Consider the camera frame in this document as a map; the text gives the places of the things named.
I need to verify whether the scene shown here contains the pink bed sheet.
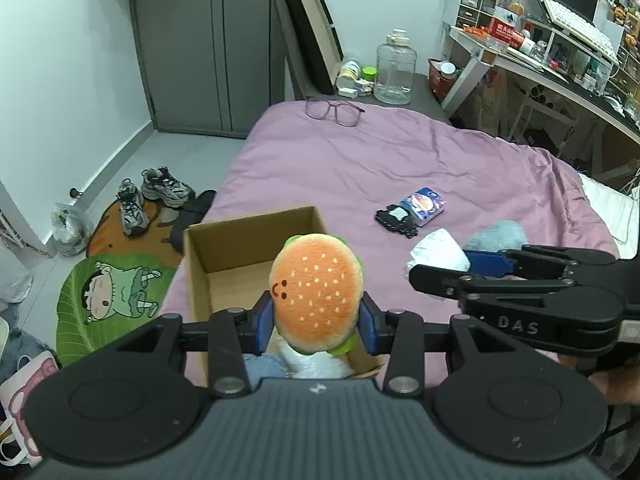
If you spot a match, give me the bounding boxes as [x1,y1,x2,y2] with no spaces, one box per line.
[207,101,616,322]

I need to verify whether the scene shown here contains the grey door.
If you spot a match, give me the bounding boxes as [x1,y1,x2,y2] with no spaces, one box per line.
[129,0,285,139]

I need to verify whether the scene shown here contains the white keyboard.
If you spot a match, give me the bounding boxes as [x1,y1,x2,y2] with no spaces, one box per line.
[540,0,618,65]

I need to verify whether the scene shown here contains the black framed cardboard tray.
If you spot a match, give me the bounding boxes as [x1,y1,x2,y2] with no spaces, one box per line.
[274,0,343,100]

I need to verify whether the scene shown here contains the white stuffing plastic bag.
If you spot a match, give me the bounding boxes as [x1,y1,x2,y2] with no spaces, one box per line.
[405,229,471,278]

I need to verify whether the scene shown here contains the red container under desk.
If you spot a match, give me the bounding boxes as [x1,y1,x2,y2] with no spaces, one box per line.
[427,58,459,102]

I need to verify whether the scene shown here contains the clear trash plastic bag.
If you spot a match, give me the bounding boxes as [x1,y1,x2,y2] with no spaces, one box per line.
[51,203,94,257]

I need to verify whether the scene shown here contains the large clear water jug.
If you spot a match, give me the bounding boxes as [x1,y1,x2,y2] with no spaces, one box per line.
[373,29,418,105]

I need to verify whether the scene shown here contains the yellow-label jar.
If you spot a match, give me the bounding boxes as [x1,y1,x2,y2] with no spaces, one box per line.
[335,58,361,99]

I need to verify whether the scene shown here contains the blue tissue pack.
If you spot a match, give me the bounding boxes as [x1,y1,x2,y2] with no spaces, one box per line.
[398,188,446,228]

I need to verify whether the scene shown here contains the grey-blue fluffy plush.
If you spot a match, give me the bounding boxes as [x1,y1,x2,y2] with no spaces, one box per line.
[464,220,528,252]

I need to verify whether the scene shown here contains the grey sneaker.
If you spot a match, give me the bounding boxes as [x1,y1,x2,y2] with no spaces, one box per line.
[116,179,150,236]
[140,167,195,209]

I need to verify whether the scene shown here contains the pink cartoon tote bag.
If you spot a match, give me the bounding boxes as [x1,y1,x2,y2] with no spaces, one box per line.
[1,351,58,468]

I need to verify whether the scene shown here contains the burger plush toy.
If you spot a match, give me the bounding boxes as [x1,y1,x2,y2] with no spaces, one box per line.
[269,233,363,356]

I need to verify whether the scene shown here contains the white desk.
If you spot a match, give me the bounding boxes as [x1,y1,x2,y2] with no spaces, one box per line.
[439,24,640,187]

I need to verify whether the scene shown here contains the brown cardboard box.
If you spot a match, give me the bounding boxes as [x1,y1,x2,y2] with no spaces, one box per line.
[183,206,381,377]

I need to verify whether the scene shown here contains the grey sneaker right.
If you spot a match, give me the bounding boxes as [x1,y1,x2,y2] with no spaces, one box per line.
[140,167,195,209]

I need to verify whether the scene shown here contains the grey sneaker left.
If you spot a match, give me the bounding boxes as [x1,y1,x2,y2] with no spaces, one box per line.
[116,179,150,236]

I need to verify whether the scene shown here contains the dark-framed eyeglasses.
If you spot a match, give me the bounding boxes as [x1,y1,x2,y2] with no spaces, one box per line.
[305,98,364,128]

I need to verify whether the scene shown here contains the green cartoon leaf rug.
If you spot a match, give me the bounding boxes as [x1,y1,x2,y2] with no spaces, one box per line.
[55,254,176,365]

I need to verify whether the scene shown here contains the red-label water bottle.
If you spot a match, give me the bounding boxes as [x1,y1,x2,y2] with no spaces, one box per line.
[486,0,524,52]

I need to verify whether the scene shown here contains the small white soft bag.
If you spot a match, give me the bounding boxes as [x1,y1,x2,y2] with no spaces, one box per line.
[279,340,352,379]

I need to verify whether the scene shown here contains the blue denim fabric toy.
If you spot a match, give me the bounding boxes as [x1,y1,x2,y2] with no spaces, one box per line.
[243,354,288,390]

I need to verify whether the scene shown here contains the person's right hand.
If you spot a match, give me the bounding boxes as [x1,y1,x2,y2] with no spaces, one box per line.
[555,354,640,406]

